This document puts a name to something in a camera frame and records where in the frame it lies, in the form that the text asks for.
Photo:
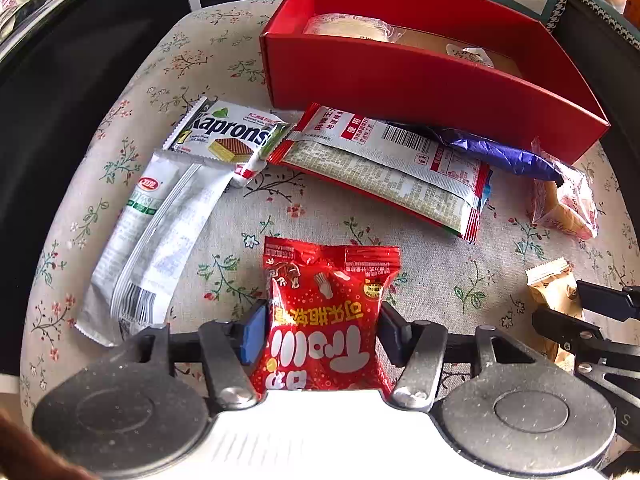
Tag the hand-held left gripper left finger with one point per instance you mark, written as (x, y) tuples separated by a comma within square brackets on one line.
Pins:
[(252, 334)]

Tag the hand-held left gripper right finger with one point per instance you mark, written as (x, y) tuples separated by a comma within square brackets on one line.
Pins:
[(392, 334)]

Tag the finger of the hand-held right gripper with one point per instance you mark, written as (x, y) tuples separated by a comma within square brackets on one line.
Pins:
[(570, 325), (607, 300)]

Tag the small beige snack packet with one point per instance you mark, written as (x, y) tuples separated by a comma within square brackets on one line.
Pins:
[(550, 290)]

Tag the red candy packet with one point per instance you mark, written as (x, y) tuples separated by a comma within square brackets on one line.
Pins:
[(325, 305)]

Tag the long white snack packet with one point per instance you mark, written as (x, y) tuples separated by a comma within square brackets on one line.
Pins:
[(150, 240)]

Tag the red-edged silver snack packet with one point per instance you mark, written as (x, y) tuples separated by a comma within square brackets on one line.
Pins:
[(380, 175)]

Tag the purple wafer biscuit packet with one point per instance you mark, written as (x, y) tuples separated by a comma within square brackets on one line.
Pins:
[(500, 157)]

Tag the white green wafer packet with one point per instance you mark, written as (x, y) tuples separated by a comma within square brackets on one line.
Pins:
[(225, 127)]

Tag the red cardboard box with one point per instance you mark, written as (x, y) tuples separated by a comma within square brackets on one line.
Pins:
[(400, 85)]

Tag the pink clear-wrapped snack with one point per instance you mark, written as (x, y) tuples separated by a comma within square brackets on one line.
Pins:
[(570, 205)]

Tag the floral seat cushion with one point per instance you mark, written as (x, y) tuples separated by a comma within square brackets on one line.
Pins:
[(300, 210)]

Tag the teal houndstooth-trim sofa cover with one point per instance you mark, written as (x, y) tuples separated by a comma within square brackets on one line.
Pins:
[(631, 34)]

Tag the small clear-wrapped pastry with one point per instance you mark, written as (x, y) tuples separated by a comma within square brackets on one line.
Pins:
[(470, 55)]

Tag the clear-wrapped bread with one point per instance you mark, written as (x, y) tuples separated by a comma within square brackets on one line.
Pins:
[(345, 27)]

